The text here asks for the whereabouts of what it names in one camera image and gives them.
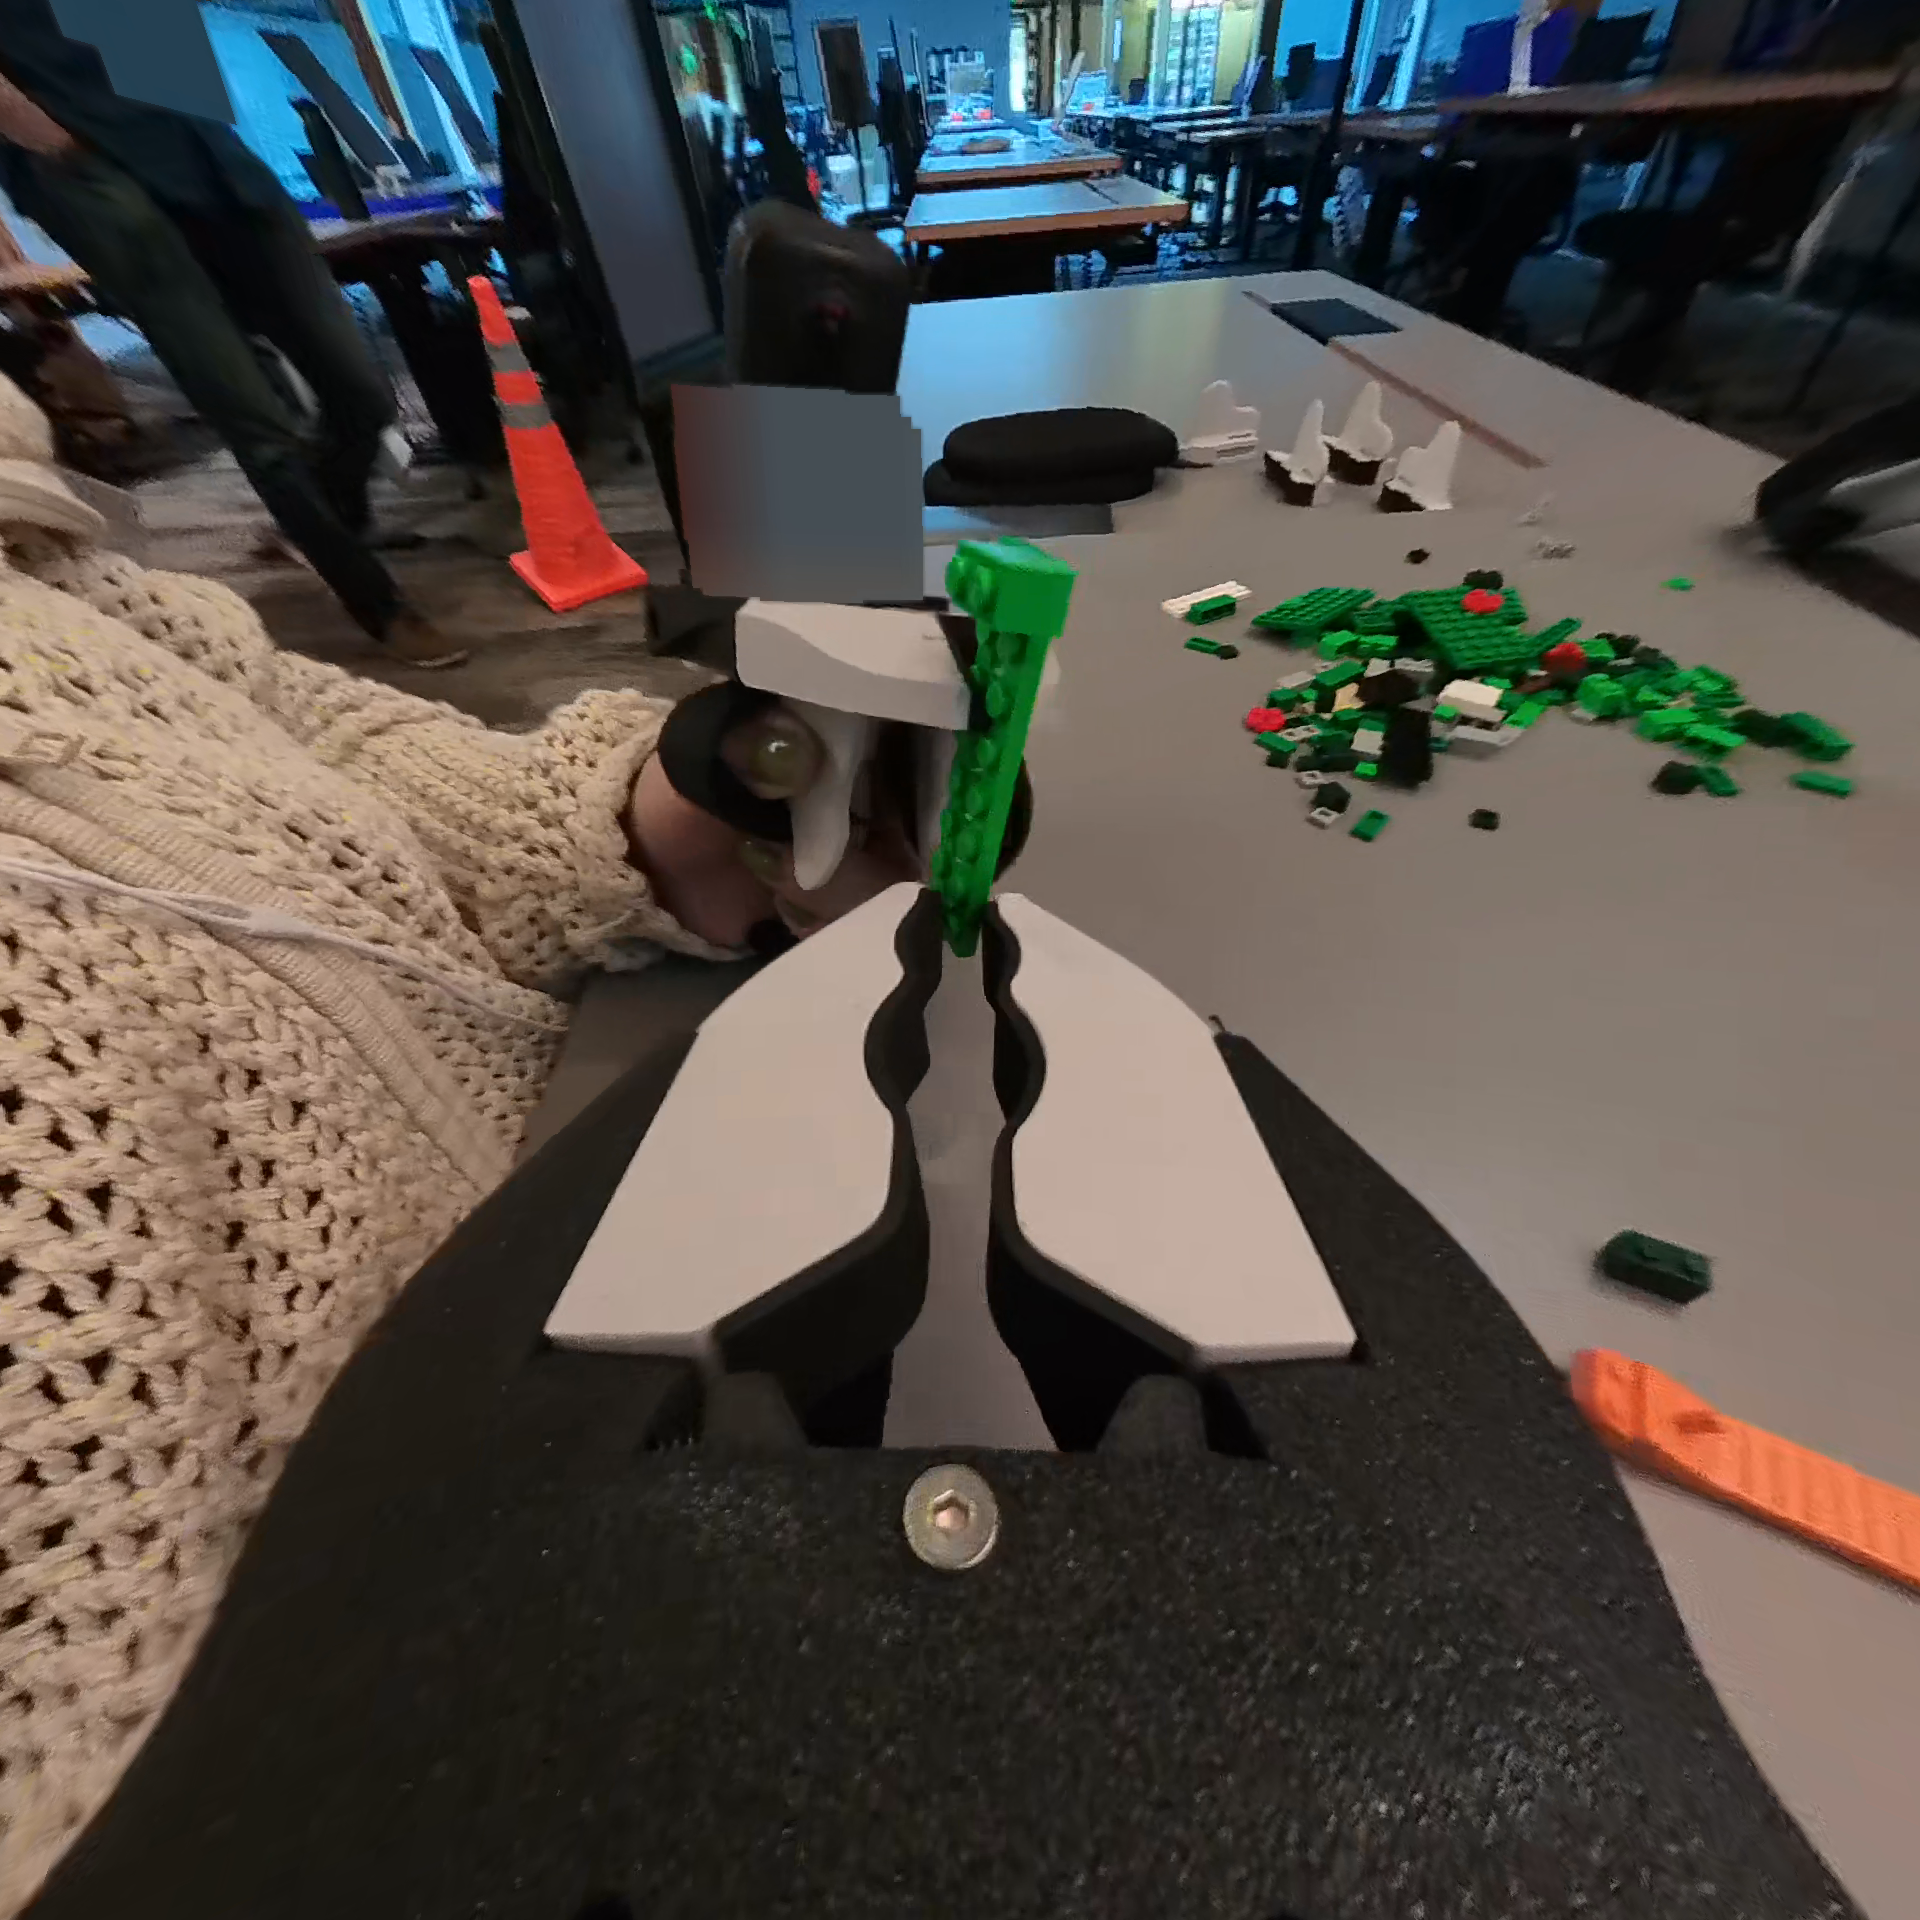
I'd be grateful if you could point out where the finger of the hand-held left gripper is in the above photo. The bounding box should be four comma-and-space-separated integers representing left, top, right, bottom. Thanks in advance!
737, 652, 971, 732
736, 596, 963, 677

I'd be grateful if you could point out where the orange brick separator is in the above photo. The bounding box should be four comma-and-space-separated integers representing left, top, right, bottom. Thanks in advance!
1569, 1345, 1920, 1592

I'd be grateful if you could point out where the small dark green grey brick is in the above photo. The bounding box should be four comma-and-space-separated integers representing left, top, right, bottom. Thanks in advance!
1598, 1230, 1714, 1304

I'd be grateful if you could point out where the black bag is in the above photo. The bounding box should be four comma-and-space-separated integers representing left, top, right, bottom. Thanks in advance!
920, 406, 1182, 509

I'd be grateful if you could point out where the long wooden workbench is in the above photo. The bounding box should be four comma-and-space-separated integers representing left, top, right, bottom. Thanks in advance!
1439, 65, 1906, 127

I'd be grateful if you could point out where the pile of lego pieces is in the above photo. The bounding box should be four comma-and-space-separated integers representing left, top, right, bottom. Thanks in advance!
1161, 545, 1856, 840

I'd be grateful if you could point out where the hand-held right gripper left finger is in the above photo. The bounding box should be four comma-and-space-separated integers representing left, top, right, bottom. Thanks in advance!
543, 881, 943, 1363

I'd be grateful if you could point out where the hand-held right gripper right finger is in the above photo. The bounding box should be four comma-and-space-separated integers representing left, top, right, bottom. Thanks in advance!
983, 892, 1360, 1368

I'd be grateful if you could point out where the grey partition panel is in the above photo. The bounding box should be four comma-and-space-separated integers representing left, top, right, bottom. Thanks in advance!
509, 0, 721, 360

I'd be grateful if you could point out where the cream knit sweater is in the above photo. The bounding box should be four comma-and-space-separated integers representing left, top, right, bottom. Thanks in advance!
0, 374, 600, 1893

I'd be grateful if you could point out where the brown wooden table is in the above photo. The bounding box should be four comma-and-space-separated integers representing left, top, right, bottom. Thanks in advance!
902, 176, 1191, 249
913, 137, 1123, 185

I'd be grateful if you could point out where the black office chair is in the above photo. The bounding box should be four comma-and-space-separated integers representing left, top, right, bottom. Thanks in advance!
1751, 392, 1920, 579

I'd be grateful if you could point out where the wide green lego plate with holes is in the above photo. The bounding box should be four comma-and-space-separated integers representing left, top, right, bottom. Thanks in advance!
927, 539, 1075, 958

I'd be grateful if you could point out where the orange traffic cone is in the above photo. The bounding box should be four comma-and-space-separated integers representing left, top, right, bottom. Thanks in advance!
463, 275, 649, 615

